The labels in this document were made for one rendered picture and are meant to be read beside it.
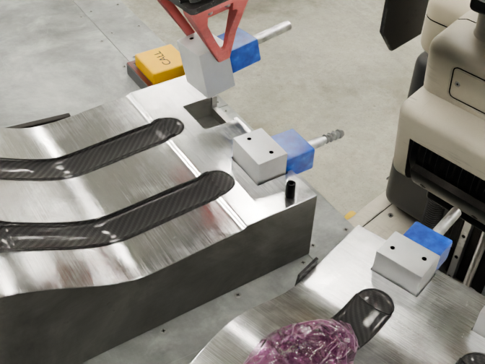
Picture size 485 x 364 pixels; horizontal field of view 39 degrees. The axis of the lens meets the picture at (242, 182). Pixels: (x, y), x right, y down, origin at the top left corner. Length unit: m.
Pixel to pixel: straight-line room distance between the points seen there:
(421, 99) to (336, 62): 1.59
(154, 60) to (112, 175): 0.30
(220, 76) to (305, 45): 1.94
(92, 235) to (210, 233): 0.11
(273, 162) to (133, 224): 0.15
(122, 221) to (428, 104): 0.51
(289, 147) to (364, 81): 1.79
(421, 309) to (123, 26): 0.70
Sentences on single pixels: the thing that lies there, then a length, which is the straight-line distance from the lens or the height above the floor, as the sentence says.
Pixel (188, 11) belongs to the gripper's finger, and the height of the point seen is 1.04.
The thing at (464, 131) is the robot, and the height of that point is 0.80.
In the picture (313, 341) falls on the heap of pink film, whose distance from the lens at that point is 0.57.
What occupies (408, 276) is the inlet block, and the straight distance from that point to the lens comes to 0.67.
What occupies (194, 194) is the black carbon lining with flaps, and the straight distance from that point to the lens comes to 0.71.
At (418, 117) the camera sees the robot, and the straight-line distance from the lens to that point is 1.01.
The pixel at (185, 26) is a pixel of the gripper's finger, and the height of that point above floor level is 0.99.
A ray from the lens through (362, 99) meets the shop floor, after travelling 2.42.
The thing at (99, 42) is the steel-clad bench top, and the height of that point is 0.80.
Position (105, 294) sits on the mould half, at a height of 0.88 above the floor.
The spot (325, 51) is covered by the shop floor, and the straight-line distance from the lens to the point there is 2.66.
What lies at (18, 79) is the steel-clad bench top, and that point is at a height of 0.80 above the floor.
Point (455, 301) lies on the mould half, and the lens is 0.69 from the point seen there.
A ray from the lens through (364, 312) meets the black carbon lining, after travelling 0.66.
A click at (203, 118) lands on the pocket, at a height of 0.86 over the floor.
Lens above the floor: 1.37
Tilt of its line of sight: 42 degrees down
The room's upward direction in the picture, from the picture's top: 2 degrees clockwise
